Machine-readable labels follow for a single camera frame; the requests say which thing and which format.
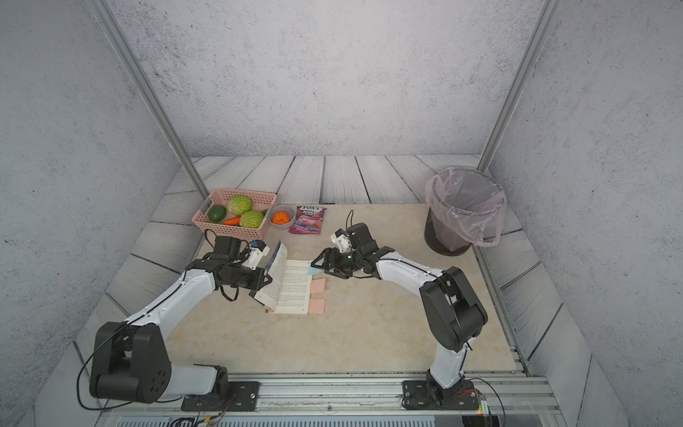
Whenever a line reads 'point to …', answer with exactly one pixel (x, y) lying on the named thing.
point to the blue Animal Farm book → (289, 291)
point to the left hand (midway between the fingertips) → (273, 278)
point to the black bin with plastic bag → (467, 206)
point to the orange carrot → (235, 221)
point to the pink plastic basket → (262, 201)
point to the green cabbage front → (251, 220)
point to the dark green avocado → (216, 213)
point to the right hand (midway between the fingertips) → (318, 268)
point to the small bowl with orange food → (281, 217)
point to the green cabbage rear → (239, 204)
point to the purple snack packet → (308, 220)
